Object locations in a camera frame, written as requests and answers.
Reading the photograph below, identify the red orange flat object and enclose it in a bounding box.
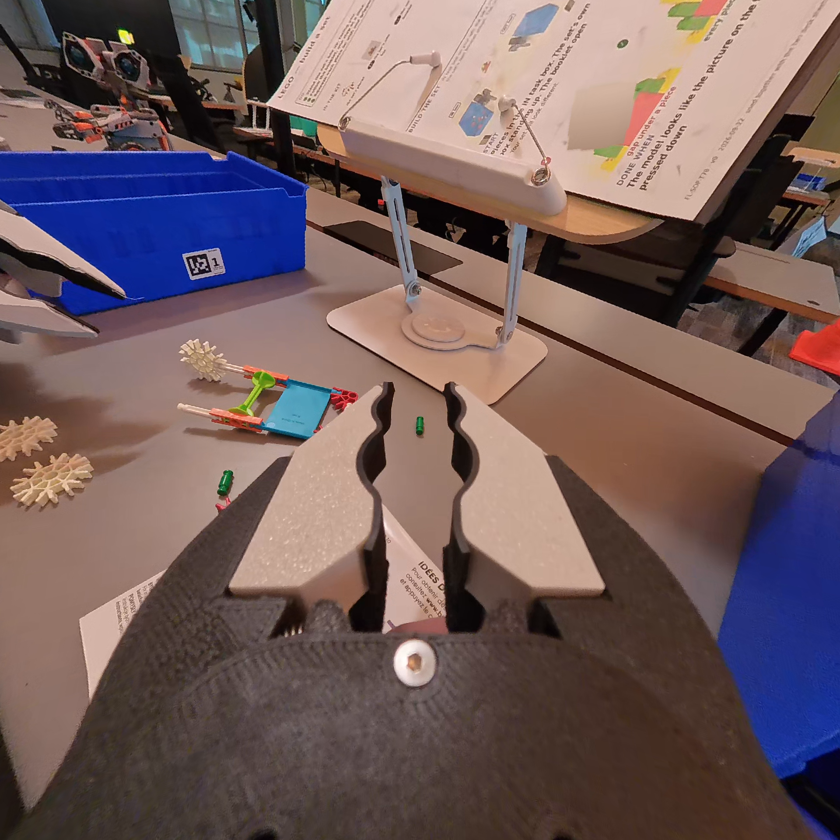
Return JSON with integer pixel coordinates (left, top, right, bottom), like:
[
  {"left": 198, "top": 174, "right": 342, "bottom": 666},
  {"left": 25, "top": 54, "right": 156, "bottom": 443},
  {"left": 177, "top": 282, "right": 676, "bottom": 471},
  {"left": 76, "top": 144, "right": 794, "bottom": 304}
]
[{"left": 789, "top": 326, "right": 840, "bottom": 376}]

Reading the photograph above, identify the printed instruction sheet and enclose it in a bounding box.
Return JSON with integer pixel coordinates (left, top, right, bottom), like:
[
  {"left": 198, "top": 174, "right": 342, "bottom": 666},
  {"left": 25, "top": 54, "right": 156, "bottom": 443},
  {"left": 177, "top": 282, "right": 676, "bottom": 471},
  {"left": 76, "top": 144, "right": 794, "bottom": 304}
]
[{"left": 266, "top": 0, "right": 840, "bottom": 224}]

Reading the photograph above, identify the background table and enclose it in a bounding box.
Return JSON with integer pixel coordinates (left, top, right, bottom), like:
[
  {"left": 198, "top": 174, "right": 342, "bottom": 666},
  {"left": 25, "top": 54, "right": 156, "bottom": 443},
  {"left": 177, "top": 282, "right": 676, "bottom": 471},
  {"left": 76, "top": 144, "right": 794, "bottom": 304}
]
[{"left": 705, "top": 241, "right": 840, "bottom": 326}]

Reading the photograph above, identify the plain blue storage bin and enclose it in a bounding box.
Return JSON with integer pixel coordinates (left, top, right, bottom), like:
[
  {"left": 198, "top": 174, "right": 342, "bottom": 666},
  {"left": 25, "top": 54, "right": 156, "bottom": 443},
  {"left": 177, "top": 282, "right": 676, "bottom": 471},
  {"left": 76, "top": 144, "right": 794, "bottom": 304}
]
[{"left": 718, "top": 387, "right": 840, "bottom": 840}]

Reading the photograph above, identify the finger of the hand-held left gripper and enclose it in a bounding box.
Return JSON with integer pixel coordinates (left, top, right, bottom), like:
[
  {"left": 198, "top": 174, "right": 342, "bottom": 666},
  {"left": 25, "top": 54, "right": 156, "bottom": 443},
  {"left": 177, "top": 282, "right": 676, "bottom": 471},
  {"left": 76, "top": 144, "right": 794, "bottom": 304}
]
[
  {"left": 0, "top": 200, "right": 126, "bottom": 300},
  {"left": 0, "top": 289, "right": 99, "bottom": 344}
]

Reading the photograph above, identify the colourful construction toy frame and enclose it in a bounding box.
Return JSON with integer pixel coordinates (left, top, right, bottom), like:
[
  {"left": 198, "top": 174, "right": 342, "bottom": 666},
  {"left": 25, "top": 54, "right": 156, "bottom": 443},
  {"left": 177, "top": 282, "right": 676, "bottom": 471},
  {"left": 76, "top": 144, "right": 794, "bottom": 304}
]
[{"left": 177, "top": 338, "right": 360, "bottom": 439}]

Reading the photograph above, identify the grey orange toy robot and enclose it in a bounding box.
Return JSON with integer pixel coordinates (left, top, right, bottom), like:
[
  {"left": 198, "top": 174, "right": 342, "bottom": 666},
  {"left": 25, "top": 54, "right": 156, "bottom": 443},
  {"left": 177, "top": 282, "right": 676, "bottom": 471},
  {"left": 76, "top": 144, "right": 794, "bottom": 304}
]
[{"left": 51, "top": 29, "right": 173, "bottom": 153}]

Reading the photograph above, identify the white wooden book stand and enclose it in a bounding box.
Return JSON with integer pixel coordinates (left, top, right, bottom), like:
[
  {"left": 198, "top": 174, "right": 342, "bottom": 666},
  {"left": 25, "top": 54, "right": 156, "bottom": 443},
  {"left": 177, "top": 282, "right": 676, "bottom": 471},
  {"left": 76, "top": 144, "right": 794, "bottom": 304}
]
[{"left": 317, "top": 51, "right": 664, "bottom": 405}]

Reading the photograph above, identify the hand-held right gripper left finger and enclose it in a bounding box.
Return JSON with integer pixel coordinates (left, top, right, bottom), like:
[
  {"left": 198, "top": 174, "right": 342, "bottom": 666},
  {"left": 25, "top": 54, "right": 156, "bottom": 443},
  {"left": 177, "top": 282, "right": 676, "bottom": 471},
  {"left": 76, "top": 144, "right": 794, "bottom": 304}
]
[{"left": 227, "top": 382, "right": 396, "bottom": 632}]

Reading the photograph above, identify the blue storage bin with tag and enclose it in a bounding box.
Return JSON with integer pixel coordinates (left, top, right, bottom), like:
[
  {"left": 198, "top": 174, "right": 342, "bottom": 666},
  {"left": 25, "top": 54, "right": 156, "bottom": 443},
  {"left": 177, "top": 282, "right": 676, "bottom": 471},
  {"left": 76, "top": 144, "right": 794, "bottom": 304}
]
[{"left": 0, "top": 151, "right": 309, "bottom": 316}]

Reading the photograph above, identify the black table cable flap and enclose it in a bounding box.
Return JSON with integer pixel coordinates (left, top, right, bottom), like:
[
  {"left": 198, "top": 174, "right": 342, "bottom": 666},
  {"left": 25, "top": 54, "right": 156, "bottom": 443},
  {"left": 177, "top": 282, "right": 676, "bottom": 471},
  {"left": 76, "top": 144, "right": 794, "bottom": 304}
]
[{"left": 323, "top": 220, "right": 464, "bottom": 277}]

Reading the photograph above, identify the light blue paper card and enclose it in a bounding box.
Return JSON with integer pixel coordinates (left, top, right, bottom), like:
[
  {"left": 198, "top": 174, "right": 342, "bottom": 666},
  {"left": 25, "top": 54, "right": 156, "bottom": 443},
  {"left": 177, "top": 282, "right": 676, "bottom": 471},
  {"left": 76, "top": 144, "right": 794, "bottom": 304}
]
[{"left": 792, "top": 217, "right": 829, "bottom": 258}]

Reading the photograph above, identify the white paper leaflet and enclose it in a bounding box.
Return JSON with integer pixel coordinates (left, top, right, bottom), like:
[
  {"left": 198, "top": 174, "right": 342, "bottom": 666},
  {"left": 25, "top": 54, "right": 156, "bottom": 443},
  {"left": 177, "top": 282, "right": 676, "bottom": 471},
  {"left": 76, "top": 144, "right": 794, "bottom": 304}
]
[{"left": 80, "top": 504, "right": 448, "bottom": 703}]

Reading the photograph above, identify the white snowflake connector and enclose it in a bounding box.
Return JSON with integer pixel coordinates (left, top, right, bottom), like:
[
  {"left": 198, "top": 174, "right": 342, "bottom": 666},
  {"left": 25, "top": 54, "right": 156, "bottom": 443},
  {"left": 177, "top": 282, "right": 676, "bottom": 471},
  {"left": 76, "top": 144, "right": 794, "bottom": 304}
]
[
  {"left": 11, "top": 453, "right": 95, "bottom": 508},
  {"left": 0, "top": 416, "right": 59, "bottom": 462}
]

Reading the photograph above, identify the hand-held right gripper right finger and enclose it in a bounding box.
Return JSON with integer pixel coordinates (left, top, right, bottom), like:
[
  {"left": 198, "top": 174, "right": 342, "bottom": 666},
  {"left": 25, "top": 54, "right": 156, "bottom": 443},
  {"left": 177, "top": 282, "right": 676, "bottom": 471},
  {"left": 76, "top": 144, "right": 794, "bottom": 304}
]
[{"left": 441, "top": 382, "right": 606, "bottom": 633}]

